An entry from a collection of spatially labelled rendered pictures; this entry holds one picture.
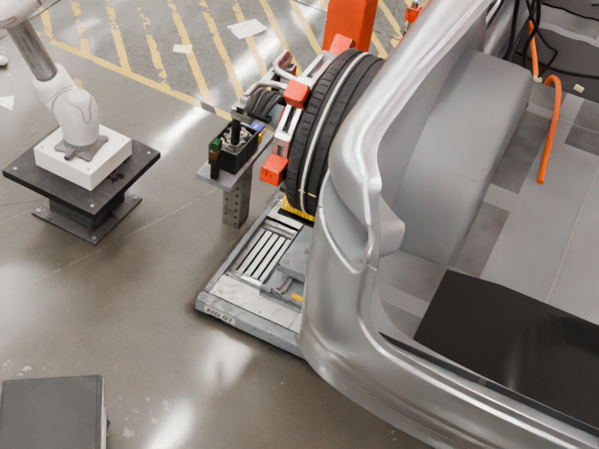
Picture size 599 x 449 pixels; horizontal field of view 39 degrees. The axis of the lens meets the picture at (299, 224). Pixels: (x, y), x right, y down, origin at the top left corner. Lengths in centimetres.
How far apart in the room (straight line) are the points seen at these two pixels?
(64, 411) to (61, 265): 103
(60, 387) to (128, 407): 42
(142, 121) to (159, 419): 182
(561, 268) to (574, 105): 83
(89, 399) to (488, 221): 151
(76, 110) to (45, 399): 126
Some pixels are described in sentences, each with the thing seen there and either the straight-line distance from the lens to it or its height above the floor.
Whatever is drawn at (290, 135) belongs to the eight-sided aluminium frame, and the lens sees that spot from 310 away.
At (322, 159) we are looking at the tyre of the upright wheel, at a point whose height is 98.
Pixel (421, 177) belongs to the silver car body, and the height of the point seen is 115.
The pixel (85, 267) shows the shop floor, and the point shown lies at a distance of 394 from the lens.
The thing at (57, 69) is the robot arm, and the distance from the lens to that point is 388.
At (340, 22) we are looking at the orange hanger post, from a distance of 356.
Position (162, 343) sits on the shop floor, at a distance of 365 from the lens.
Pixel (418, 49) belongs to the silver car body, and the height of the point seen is 171.
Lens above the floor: 295
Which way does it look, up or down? 45 degrees down
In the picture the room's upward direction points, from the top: 9 degrees clockwise
